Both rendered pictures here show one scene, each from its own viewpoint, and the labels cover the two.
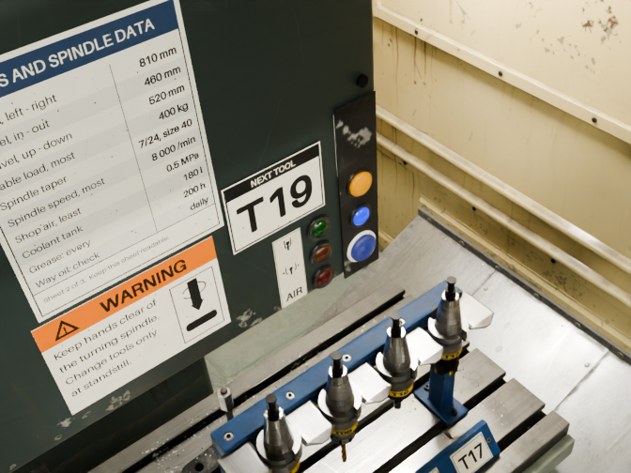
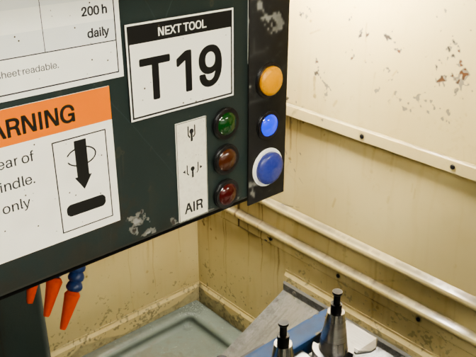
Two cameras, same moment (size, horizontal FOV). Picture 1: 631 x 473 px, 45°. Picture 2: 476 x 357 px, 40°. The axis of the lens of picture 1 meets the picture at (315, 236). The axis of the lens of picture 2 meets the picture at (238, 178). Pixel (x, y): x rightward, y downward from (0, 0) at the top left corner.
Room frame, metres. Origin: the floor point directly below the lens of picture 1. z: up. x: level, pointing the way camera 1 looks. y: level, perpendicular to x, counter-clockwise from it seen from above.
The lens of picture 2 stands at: (0.02, 0.06, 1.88)
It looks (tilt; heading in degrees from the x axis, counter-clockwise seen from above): 25 degrees down; 352
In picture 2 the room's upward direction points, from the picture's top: straight up
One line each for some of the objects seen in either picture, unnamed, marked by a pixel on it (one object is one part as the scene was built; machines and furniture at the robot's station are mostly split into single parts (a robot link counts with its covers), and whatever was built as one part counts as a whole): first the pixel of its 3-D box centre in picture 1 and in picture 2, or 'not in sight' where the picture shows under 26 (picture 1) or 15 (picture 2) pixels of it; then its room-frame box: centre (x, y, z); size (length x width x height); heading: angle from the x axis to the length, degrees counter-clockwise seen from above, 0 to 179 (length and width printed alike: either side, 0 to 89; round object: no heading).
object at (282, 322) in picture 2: (395, 323); (282, 332); (0.72, -0.10, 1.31); 0.02 x 0.02 x 0.03
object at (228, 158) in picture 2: (322, 253); (227, 159); (0.52, 0.00, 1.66); 0.02 x 0.01 x 0.02; 124
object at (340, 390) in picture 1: (338, 385); not in sight; (0.66, -0.01, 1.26); 0.04 x 0.04 x 0.07
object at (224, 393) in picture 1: (228, 410); not in sight; (0.84, 0.19, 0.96); 0.03 x 0.03 x 0.13
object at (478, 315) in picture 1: (471, 312); (355, 338); (0.81, -0.24, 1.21); 0.07 x 0.05 x 0.01; 34
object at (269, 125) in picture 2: (361, 216); (268, 125); (0.54, -0.04, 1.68); 0.02 x 0.01 x 0.02; 124
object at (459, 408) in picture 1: (443, 356); not in sight; (0.86, -0.21, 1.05); 0.10 x 0.05 x 0.30; 34
